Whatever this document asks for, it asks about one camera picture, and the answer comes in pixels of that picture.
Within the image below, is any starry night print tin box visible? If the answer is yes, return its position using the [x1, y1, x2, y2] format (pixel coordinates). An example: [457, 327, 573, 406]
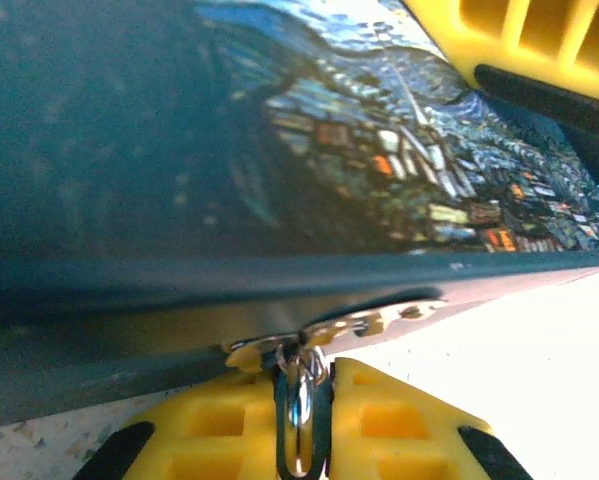
[0, 0, 599, 431]

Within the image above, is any silver key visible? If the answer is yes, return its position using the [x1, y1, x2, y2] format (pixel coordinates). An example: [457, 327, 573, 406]
[301, 298, 448, 349]

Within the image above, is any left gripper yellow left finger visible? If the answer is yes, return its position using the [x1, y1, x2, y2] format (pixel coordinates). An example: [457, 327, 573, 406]
[71, 369, 283, 480]

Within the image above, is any silver key ring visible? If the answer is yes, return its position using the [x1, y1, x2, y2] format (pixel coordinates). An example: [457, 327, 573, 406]
[273, 344, 330, 479]

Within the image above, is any small brass key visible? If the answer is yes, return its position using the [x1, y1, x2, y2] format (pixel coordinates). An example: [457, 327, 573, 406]
[222, 339, 280, 375]

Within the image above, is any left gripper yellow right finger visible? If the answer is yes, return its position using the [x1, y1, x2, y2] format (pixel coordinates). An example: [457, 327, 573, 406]
[328, 357, 535, 480]

